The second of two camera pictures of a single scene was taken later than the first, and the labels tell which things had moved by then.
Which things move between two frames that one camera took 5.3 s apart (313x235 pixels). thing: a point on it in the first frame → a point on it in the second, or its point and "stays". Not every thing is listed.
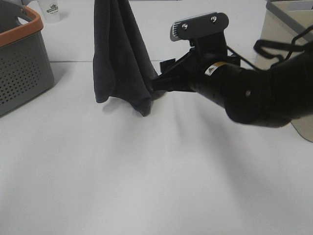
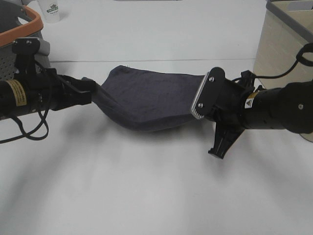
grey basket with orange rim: x=25 y=69 stays
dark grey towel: x=122 y=68 → x=145 y=100
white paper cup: x=51 y=11 stays
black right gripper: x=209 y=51 → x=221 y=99
